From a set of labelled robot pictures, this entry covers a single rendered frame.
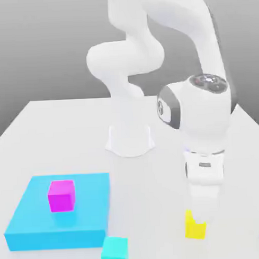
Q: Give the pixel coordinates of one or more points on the large blue box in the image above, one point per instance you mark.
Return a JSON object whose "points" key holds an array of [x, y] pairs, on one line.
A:
{"points": [[86, 207]]}

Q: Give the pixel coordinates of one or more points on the small cyan cube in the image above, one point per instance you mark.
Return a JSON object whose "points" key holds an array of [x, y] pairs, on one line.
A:
{"points": [[114, 252]]}

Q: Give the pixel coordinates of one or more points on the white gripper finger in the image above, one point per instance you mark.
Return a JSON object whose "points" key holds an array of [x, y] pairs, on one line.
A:
{"points": [[201, 212]]}

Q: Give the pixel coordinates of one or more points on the small magenta cube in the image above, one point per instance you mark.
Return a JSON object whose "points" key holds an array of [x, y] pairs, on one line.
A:
{"points": [[61, 197]]}

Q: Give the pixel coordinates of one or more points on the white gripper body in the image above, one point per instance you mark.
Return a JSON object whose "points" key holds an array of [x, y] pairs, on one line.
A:
{"points": [[204, 191]]}

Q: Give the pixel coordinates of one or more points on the small yellow cube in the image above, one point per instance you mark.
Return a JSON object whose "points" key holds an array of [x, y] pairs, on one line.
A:
{"points": [[194, 231]]}

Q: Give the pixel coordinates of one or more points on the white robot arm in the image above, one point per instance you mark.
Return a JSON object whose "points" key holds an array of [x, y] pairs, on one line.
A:
{"points": [[201, 117]]}

